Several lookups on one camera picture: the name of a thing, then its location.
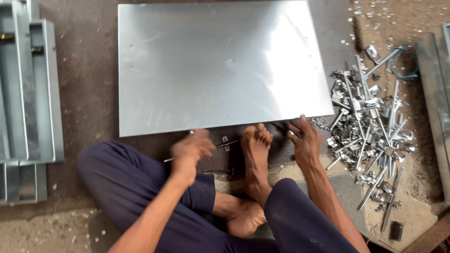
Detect person's right hand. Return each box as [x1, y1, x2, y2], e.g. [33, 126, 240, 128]
[286, 115, 323, 169]

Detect person's left hand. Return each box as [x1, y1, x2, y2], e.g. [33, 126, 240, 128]
[170, 129, 216, 187]

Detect thin metal rod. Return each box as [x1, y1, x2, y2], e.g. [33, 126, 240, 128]
[163, 140, 240, 163]

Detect pile of small metal screws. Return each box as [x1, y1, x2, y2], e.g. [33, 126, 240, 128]
[309, 117, 330, 130]

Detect person's right foot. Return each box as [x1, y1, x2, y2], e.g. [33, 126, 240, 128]
[240, 123, 274, 208]

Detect person's foot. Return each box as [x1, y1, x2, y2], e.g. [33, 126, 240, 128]
[240, 123, 274, 208]
[212, 191, 268, 239]

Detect heap of metal brackets and rods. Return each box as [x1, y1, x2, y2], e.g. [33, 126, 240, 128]
[325, 44, 418, 233]

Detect large shiny metal sheet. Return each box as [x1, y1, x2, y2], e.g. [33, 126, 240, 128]
[118, 0, 335, 138]

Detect person's left foot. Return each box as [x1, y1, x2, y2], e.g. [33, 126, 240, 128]
[212, 191, 268, 239]

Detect person's dark blue trousers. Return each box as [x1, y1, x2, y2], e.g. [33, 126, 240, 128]
[77, 141, 360, 253]

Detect scattered small metal scraps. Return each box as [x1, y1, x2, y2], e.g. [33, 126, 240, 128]
[339, 0, 428, 48]

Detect stack of metal sheet panels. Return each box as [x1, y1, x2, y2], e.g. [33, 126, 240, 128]
[416, 23, 450, 205]

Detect small black block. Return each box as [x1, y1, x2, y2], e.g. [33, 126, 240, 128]
[390, 221, 404, 242]

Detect brown wooden plank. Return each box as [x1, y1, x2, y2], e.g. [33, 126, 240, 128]
[402, 210, 450, 253]

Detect stack of grey metal frames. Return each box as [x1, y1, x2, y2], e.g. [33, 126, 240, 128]
[0, 0, 65, 206]

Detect teal wire loop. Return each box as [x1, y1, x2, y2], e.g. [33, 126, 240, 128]
[386, 45, 420, 81]

